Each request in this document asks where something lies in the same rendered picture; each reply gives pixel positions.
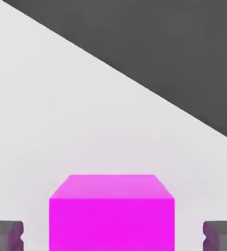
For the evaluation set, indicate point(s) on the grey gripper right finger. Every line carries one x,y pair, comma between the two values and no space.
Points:
223,237

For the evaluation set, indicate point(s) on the small magenta cube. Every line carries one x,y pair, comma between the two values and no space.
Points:
111,219

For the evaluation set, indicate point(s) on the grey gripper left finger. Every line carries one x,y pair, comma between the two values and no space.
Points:
3,237

